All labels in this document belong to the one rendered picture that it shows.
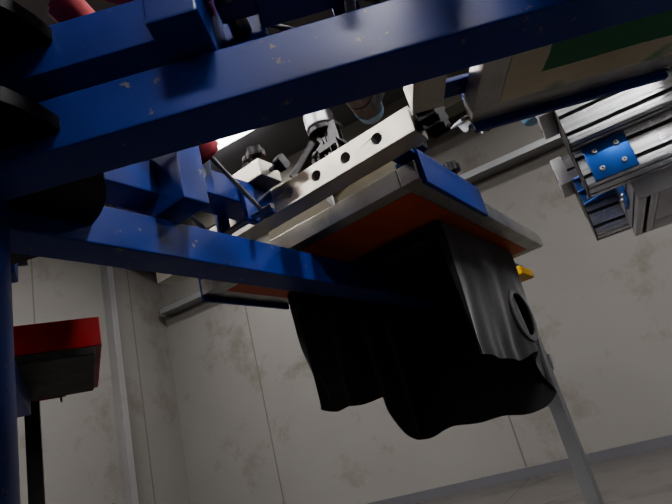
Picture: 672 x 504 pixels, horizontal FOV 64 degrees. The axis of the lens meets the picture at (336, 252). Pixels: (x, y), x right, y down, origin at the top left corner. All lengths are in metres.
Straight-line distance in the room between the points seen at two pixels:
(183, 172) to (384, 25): 0.40
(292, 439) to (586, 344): 2.95
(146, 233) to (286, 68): 0.36
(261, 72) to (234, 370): 5.80
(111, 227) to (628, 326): 4.53
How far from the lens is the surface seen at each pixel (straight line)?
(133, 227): 0.79
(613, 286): 5.01
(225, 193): 0.96
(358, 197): 1.03
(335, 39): 0.55
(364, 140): 0.96
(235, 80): 0.54
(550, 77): 0.86
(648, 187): 1.40
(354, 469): 5.55
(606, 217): 1.76
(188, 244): 0.84
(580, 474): 1.85
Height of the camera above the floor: 0.54
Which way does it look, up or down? 20 degrees up
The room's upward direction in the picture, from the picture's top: 15 degrees counter-clockwise
